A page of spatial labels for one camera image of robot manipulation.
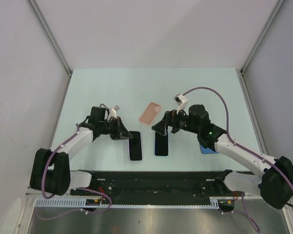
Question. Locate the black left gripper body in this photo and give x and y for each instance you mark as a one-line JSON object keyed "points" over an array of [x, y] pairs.
{"points": [[110, 128]]}

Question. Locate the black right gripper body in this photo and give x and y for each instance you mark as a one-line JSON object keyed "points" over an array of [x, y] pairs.
{"points": [[180, 122]]}

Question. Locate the lilac phone case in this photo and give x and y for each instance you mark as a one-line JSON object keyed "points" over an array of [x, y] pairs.
{"points": [[135, 161]]}

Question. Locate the pink phone case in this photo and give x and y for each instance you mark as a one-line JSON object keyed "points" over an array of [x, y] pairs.
{"points": [[150, 113]]}

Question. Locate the purple-edged black phone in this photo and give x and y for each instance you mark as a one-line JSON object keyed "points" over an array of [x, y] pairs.
{"points": [[161, 145]]}

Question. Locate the teal-edged black phone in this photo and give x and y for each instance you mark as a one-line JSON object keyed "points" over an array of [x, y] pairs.
{"points": [[135, 146]]}

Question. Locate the light blue phone case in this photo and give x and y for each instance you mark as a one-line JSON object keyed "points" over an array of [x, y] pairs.
{"points": [[161, 156]]}

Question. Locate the blue phone face down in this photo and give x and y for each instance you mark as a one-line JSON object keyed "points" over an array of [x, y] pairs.
{"points": [[207, 151]]}

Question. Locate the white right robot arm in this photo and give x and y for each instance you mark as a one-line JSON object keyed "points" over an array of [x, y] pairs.
{"points": [[254, 165]]}

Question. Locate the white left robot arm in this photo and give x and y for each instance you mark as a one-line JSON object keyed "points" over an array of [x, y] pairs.
{"points": [[63, 165]]}

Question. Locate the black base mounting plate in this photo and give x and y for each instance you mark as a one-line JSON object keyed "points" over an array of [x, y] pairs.
{"points": [[205, 183]]}

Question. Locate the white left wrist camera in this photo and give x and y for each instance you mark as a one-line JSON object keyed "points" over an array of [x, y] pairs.
{"points": [[113, 112]]}

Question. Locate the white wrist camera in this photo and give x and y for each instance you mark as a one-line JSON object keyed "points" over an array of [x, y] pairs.
{"points": [[182, 102], [113, 112]]}

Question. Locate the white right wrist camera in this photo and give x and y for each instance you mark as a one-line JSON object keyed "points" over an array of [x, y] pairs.
{"points": [[182, 102]]}

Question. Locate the right aluminium frame post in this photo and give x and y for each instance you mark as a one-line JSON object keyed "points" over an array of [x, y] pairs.
{"points": [[262, 35]]}

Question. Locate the aluminium frame post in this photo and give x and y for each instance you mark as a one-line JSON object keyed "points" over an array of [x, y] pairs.
{"points": [[49, 35], [262, 35]]}

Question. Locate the left aluminium frame post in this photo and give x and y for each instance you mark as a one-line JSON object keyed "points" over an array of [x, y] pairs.
{"points": [[49, 35]]}

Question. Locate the right aluminium rail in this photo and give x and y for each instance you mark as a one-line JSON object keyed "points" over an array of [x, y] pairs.
{"points": [[287, 211]]}

